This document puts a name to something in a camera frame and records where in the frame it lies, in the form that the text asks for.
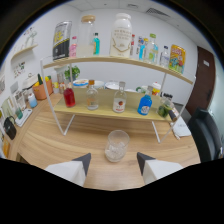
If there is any white appliance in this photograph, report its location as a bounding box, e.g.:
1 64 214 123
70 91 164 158
22 73 39 90

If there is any black chair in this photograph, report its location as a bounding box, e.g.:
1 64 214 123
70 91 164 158
187 107 224 163

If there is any large white bottle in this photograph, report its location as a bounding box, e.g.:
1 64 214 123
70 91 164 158
109 12 133 59

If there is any wooden wall shelf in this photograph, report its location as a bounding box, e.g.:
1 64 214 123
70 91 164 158
10 43 39 61

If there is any white vase with flowers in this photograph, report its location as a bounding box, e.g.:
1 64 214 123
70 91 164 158
23 28 38 48

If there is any teal liquid bottle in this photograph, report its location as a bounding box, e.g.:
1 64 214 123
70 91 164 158
92 32 101 56

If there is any white and blue bottle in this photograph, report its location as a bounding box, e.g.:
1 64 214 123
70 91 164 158
27 92 38 109

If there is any white rack with wooden shelves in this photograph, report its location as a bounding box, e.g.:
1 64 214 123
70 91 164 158
39 54 195 144

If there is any small clear bottle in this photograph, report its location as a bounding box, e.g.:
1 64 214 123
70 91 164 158
159 45 170 69

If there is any black bag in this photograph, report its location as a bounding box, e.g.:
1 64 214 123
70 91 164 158
3 115 18 141

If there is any clear bottle with orange cap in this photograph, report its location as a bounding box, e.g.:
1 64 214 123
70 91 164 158
86 79 100 111

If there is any clear glass with ice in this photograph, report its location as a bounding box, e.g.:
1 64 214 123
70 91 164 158
104 129 131 163

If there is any blue and white bowl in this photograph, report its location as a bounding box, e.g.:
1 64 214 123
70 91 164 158
72 78 90 89

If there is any clear bottle with green cap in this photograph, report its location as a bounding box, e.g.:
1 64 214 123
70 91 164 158
146 33 159 65

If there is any glass jar with cork lid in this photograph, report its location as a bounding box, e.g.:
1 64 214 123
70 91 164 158
77 14 97 58

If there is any small yellow jar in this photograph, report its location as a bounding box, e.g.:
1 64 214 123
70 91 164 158
52 81 60 95

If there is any blue liquid bottle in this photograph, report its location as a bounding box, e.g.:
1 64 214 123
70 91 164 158
137 85 154 116

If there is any green potted plant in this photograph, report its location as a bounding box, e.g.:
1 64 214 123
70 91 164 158
64 65 81 81

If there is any small pink bottle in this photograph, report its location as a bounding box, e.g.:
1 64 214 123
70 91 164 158
68 35 78 59

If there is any colourful wall picture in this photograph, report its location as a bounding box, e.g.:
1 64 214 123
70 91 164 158
13 61 27 78

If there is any red liquid bottle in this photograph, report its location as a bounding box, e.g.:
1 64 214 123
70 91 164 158
63 81 76 108

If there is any orange basket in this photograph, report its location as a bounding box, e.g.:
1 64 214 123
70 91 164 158
32 79 54 101

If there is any ceiling air vent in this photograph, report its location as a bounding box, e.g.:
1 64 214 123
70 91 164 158
145 7 171 18

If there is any clear bottle with red label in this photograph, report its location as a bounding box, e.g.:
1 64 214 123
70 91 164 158
112 81 128 114

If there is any white tray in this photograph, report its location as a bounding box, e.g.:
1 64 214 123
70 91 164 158
14 108 34 128

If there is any light blue bottle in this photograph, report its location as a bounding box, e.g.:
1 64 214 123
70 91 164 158
138 37 149 62

